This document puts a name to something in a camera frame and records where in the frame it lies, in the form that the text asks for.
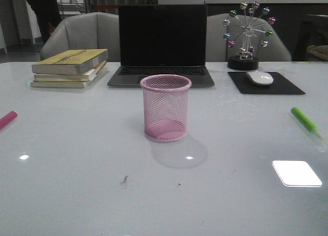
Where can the green highlighter pen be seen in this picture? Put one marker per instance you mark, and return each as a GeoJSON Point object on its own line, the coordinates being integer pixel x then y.
{"type": "Point", "coordinates": [305, 121]}

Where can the pink highlighter pen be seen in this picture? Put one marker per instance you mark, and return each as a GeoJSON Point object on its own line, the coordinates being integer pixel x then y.
{"type": "Point", "coordinates": [9, 117]}

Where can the pink mesh pen holder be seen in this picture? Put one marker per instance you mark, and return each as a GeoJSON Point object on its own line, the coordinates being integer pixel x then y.
{"type": "Point", "coordinates": [165, 103]}

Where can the grey open laptop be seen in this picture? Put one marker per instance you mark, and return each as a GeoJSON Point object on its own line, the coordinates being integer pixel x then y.
{"type": "Point", "coordinates": [162, 39]}

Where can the bottom pale book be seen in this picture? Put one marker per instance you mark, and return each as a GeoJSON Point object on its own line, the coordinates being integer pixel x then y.
{"type": "Point", "coordinates": [65, 84]}

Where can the middle cream book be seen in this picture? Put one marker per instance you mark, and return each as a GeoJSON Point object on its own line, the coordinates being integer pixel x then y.
{"type": "Point", "coordinates": [86, 77]}

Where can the right grey armchair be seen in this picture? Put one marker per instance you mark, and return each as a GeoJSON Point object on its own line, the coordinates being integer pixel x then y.
{"type": "Point", "coordinates": [267, 49]}

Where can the grey armchair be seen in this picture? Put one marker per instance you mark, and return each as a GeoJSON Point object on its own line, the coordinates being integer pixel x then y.
{"type": "Point", "coordinates": [267, 49]}
{"type": "Point", "coordinates": [95, 30]}

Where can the top yellow book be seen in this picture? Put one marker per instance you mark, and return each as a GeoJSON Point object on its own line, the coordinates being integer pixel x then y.
{"type": "Point", "coordinates": [71, 62]}

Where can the white computer mouse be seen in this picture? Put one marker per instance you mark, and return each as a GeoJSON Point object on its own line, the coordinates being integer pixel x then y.
{"type": "Point", "coordinates": [260, 78]}

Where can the left grey armchair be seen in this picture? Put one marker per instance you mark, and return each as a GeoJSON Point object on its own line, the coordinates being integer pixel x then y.
{"type": "Point", "coordinates": [95, 30]}

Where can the ferris wheel desk ornament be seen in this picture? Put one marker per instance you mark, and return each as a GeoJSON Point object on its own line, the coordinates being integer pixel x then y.
{"type": "Point", "coordinates": [244, 58]}

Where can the person in dark clothes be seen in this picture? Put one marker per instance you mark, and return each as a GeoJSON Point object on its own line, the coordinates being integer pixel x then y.
{"type": "Point", "coordinates": [47, 13]}

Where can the dark wooden chair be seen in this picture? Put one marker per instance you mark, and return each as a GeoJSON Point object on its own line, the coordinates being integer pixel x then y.
{"type": "Point", "coordinates": [312, 31]}

